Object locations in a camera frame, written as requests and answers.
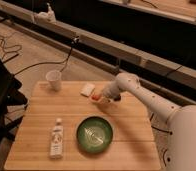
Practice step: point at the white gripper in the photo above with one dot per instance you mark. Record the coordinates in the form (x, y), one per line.
(110, 91)

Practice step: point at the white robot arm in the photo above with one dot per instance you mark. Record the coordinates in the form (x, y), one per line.
(181, 120)

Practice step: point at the white sponge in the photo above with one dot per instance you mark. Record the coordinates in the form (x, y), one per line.
(87, 89)

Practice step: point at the black rectangular block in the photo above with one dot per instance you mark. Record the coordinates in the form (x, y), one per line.
(117, 98)

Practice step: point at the green bowl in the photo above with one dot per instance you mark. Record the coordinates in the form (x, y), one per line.
(94, 135)

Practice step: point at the wooden table board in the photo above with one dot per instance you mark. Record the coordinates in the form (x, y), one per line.
(132, 149)

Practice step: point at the white paper cup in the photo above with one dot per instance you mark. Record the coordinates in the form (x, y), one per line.
(54, 79)

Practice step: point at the clear plastic bottle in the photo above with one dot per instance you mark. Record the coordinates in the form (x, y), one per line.
(56, 143)

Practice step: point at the black chair frame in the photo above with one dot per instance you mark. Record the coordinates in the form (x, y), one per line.
(9, 96)

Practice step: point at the white object on rail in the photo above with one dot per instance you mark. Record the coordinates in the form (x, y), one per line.
(49, 15)

